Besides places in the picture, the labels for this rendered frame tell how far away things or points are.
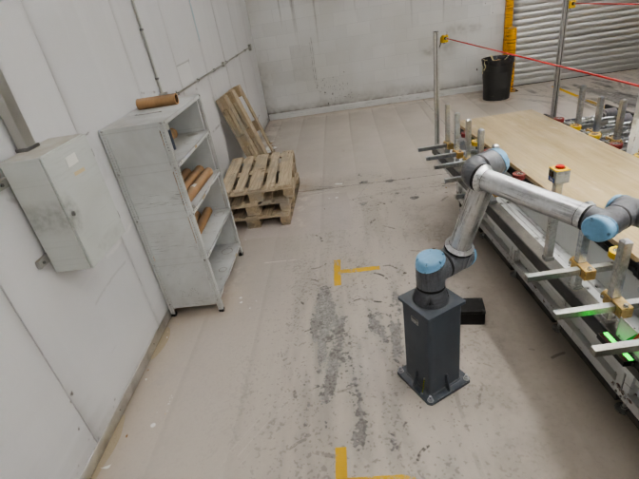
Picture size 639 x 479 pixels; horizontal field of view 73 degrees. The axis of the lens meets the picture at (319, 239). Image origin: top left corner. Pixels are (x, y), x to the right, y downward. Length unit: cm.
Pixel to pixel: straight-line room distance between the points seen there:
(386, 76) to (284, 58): 204
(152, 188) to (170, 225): 30
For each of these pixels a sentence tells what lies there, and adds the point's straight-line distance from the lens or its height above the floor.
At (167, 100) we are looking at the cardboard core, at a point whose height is 160.
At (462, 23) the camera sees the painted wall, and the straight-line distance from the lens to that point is 944.
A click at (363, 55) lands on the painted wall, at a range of 918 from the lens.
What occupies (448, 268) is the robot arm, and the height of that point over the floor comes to 81.
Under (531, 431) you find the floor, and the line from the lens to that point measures 267.
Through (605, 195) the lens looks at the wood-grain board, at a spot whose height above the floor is 90.
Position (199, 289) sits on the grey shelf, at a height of 24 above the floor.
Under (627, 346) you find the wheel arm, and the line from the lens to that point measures 193.
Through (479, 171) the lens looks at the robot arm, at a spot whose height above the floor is 140.
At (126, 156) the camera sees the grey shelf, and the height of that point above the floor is 136.
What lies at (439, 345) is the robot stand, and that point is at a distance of 249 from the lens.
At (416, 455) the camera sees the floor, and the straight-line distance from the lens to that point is 251.
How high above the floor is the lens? 209
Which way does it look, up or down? 29 degrees down
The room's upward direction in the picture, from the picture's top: 9 degrees counter-clockwise
